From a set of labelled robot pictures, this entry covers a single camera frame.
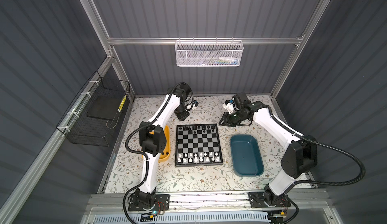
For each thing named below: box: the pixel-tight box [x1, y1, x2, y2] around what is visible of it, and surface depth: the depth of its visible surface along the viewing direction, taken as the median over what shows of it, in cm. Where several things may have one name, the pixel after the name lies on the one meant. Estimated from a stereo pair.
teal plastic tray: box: [229, 134, 265, 178], surface depth 91 cm
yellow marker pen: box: [117, 94, 127, 113], surface depth 82 cm
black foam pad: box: [86, 95, 126, 121], surface depth 77 cm
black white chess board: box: [174, 123, 224, 168], surface depth 93 cm
